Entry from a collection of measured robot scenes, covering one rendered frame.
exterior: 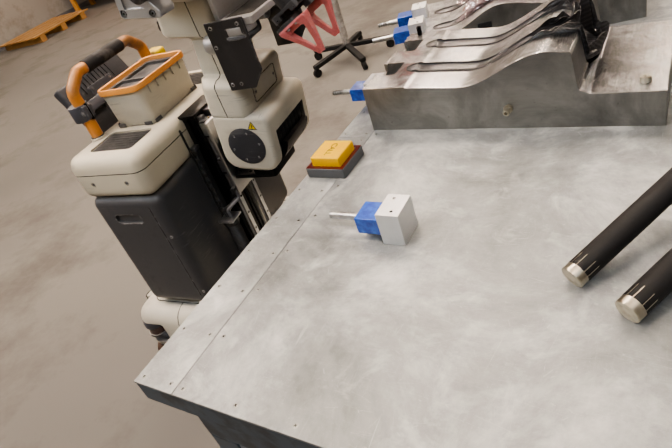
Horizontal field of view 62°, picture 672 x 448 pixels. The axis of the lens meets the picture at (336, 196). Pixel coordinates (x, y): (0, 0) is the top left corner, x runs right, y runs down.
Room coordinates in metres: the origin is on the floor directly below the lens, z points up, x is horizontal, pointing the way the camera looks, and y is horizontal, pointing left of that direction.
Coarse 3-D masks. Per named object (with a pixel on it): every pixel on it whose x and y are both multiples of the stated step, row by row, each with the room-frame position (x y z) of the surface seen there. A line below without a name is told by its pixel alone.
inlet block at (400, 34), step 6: (414, 18) 1.30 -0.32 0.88; (420, 18) 1.29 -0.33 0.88; (408, 24) 1.27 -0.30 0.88; (414, 24) 1.26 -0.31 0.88; (420, 24) 1.26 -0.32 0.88; (396, 30) 1.30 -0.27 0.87; (402, 30) 1.29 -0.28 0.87; (408, 30) 1.27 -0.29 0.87; (414, 30) 1.26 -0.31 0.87; (384, 36) 1.32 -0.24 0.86; (390, 36) 1.31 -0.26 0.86; (396, 36) 1.28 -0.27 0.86; (402, 36) 1.28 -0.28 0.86; (408, 36) 1.27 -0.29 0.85; (378, 42) 1.32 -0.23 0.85; (396, 42) 1.29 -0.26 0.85; (402, 42) 1.28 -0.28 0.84
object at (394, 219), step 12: (372, 204) 0.68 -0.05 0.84; (384, 204) 0.65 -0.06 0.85; (396, 204) 0.64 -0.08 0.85; (408, 204) 0.64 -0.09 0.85; (336, 216) 0.70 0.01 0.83; (348, 216) 0.69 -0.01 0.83; (360, 216) 0.66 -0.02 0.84; (372, 216) 0.65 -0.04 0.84; (384, 216) 0.62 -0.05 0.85; (396, 216) 0.61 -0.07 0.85; (408, 216) 0.63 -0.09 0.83; (360, 228) 0.66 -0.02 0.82; (372, 228) 0.64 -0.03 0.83; (384, 228) 0.63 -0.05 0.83; (396, 228) 0.62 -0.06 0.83; (408, 228) 0.63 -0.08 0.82; (384, 240) 0.63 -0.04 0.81; (396, 240) 0.62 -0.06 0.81; (408, 240) 0.62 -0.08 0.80
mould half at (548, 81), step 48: (432, 48) 1.06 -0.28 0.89; (480, 48) 0.99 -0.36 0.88; (528, 48) 0.82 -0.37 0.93; (576, 48) 0.78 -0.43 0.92; (624, 48) 0.83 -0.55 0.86; (384, 96) 0.96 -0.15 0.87; (432, 96) 0.90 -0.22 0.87; (480, 96) 0.84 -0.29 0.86; (528, 96) 0.79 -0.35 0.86; (576, 96) 0.75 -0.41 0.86; (624, 96) 0.70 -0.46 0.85
